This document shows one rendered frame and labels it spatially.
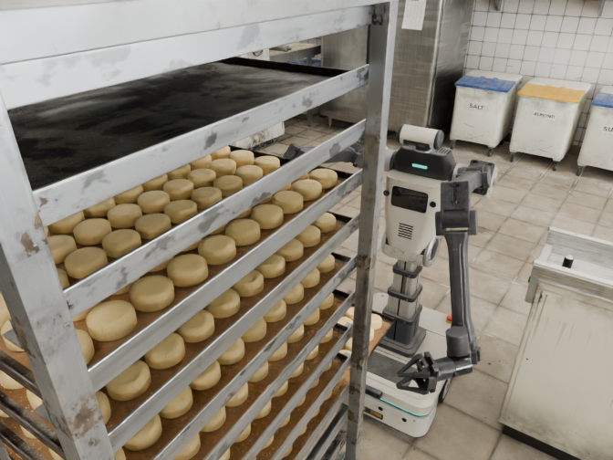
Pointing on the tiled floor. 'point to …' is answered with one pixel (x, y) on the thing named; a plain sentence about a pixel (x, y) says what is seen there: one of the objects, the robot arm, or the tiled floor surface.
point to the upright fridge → (407, 67)
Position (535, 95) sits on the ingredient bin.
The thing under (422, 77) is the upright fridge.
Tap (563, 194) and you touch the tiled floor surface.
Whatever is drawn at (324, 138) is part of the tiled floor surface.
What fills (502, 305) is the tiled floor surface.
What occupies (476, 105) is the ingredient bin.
